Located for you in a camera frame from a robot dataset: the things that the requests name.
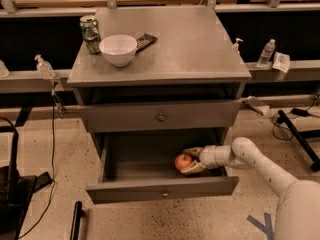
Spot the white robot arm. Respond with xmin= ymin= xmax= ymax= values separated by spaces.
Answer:
xmin=180 ymin=137 xmax=320 ymax=240

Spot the red apple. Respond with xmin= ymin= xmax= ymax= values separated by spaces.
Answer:
xmin=174 ymin=153 xmax=192 ymax=171

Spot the blue tape cross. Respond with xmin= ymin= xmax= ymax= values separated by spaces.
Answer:
xmin=247 ymin=213 xmax=274 ymax=240

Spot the grey drawer cabinet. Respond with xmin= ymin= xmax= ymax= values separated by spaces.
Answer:
xmin=68 ymin=6 xmax=251 ymax=150

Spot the green soda can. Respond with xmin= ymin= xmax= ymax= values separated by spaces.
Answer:
xmin=80 ymin=15 xmax=101 ymax=54

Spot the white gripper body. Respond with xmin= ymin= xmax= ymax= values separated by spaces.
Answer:
xmin=199 ymin=145 xmax=219 ymax=169

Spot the clear water bottle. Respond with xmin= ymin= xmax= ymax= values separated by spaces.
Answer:
xmin=257 ymin=39 xmax=275 ymax=68

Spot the black bar on floor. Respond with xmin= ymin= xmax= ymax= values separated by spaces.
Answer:
xmin=70 ymin=201 xmax=85 ymax=240

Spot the white wipes packet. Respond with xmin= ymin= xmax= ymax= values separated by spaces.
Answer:
xmin=272 ymin=52 xmax=290 ymax=73

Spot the black chair leg right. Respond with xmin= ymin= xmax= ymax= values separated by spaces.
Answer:
xmin=277 ymin=110 xmax=320 ymax=172

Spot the black stand base left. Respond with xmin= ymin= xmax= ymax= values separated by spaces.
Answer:
xmin=0 ymin=117 xmax=53 ymax=240

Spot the small pump bottle right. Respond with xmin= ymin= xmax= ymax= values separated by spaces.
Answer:
xmin=233 ymin=37 xmax=243 ymax=54

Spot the grey open lower drawer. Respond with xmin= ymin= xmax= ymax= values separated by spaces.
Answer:
xmin=87 ymin=128 xmax=239 ymax=204

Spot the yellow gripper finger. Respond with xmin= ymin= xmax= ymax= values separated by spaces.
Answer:
xmin=181 ymin=161 xmax=205 ymax=175
xmin=182 ymin=147 xmax=202 ymax=158

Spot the white bowl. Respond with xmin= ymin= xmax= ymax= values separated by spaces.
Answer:
xmin=99 ymin=35 xmax=137 ymax=66

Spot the black cable on floor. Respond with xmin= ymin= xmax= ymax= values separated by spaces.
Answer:
xmin=18 ymin=89 xmax=62 ymax=240

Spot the clear sanitizer pump bottle left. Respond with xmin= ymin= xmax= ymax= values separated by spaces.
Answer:
xmin=35 ymin=54 xmax=55 ymax=80

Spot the grey upper closed drawer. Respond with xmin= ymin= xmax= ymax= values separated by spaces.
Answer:
xmin=79 ymin=100 xmax=241 ymax=132

